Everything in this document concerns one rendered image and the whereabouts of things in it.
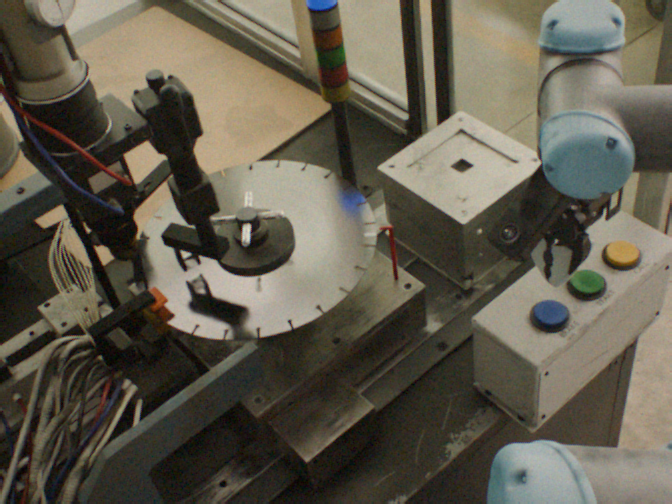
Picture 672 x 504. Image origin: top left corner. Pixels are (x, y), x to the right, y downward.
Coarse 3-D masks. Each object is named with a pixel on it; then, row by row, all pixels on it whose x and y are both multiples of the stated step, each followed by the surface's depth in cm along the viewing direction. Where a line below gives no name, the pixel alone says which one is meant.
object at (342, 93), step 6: (342, 84) 134; (348, 84) 135; (324, 90) 135; (330, 90) 134; (336, 90) 134; (342, 90) 135; (348, 90) 136; (324, 96) 136; (330, 96) 135; (336, 96) 135; (342, 96) 135; (348, 96) 136; (330, 102) 136; (336, 102) 136; (342, 102) 136
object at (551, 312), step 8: (544, 304) 113; (552, 304) 112; (560, 304) 112; (536, 312) 112; (544, 312) 112; (552, 312) 112; (560, 312) 111; (536, 320) 112; (544, 320) 111; (552, 320) 111; (560, 320) 111; (552, 328) 111
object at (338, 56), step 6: (336, 48) 129; (342, 48) 131; (318, 54) 130; (324, 54) 130; (330, 54) 130; (336, 54) 130; (342, 54) 131; (318, 60) 131; (324, 60) 131; (330, 60) 130; (336, 60) 131; (342, 60) 132; (318, 66) 132; (324, 66) 131; (330, 66) 131; (336, 66) 131
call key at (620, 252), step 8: (624, 240) 118; (608, 248) 118; (616, 248) 118; (624, 248) 117; (632, 248) 117; (608, 256) 117; (616, 256) 117; (624, 256) 116; (632, 256) 116; (616, 264) 117; (624, 264) 116
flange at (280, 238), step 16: (224, 224) 122; (272, 224) 121; (288, 224) 121; (240, 240) 118; (256, 240) 117; (272, 240) 119; (288, 240) 119; (240, 256) 117; (256, 256) 117; (272, 256) 117
